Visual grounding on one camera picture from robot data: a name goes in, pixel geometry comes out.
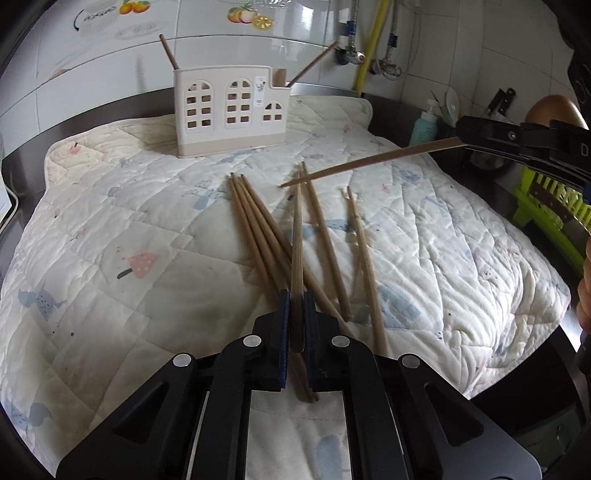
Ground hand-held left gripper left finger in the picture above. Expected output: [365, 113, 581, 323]
[55, 288, 291, 480]

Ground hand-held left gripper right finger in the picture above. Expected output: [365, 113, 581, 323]
[302, 291, 541, 480]

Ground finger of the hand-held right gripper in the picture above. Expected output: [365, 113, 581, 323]
[455, 115, 555, 160]

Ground tapered wooden chopstick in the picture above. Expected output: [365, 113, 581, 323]
[280, 137, 465, 188]
[159, 33, 179, 71]
[289, 173, 306, 354]
[288, 41, 341, 88]

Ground bunch of wooden chopsticks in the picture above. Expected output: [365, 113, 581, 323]
[228, 161, 391, 403]

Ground cream plastic utensil holder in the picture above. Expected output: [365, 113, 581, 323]
[173, 65, 293, 159]

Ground person's right hand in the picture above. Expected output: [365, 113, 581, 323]
[576, 237, 591, 330]

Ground brown round wooden bowl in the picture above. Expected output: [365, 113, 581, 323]
[526, 95, 583, 131]

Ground green plastic rack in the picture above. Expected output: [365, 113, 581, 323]
[512, 165, 591, 278]

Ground teal pump bottle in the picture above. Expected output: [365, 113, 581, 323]
[410, 99, 439, 146]

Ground metal angle valve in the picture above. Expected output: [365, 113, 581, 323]
[378, 44, 403, 78]

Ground yellow pipe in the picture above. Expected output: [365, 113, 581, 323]
[353, 0, 391, 97]

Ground water valve with red knob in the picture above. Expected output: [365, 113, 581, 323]
[335, 34, 368, 66]

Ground white printed quilted blanket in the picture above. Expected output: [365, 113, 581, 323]
[0, 95, 573, 480]

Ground white countertop appliance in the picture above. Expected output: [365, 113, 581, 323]
[0, 182, 20, 234]

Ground black handled kitchen knife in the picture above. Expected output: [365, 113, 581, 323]
[487, 88, 517, 120]

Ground cleaver with brown handle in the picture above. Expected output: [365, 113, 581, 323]
[529, 182, 591, 252]

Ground peach and lemon wall sticker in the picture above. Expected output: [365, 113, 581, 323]
[228, 4, 274, 30]

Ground bowl wall sticker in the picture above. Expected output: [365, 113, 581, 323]
[74, 0, 122, 34]

